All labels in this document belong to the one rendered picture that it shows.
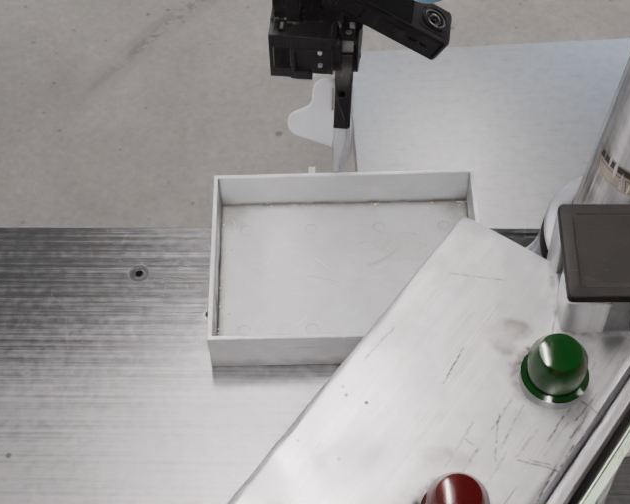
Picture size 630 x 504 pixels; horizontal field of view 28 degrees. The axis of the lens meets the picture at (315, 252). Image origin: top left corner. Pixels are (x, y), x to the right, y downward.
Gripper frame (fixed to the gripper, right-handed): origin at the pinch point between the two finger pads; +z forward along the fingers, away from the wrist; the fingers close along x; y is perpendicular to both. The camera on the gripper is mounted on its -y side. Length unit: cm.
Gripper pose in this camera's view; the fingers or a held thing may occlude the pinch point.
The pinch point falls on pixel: (350, 115)
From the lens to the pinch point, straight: 125.4
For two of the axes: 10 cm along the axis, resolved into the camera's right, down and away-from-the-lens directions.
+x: -1.0, 8.1, -5.8
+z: 0.2, 5.9, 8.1
